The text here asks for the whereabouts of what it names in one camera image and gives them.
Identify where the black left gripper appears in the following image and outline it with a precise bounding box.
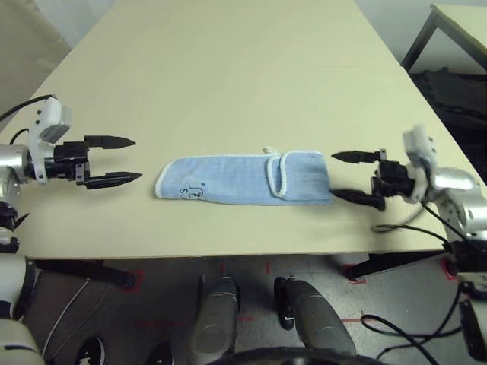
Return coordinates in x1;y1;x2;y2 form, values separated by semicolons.
44;134;143;190

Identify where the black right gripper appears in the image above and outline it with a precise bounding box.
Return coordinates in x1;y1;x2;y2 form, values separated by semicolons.
329;148;414;211

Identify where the blue towel white trim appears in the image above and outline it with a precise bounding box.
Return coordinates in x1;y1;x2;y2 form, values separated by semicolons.
154;146;333;207

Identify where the black table base bar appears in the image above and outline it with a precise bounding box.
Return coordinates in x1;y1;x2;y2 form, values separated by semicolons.
33;259;137;290
346;249;457;284

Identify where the red floor tape corner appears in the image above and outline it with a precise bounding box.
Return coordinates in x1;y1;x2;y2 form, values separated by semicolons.
120;268;145;293
344;264;369;286

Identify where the grey robot right leg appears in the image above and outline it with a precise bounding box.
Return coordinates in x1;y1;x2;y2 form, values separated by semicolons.
273;276;357;357

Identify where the grey robot leg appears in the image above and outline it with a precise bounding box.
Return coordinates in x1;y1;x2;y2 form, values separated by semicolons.
189;274;241;357
273;276;357;357

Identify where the dark robot torso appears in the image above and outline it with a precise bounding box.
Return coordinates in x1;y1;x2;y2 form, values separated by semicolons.
212;344;381;365

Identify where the grey robot left leg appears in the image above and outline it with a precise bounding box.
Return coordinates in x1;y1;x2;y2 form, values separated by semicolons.
189;274;241;357

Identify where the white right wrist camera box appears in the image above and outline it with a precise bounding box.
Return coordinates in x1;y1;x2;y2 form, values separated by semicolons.
402;122;439;202

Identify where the black left wrist camera cable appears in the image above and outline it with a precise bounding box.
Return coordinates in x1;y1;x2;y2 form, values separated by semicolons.
0;94;58;146

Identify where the thin white floor cable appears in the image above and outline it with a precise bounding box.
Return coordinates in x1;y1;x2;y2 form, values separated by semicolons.
40;279;115;360

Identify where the beige side table black frame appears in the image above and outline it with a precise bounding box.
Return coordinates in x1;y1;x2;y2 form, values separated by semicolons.
400;2;487;77

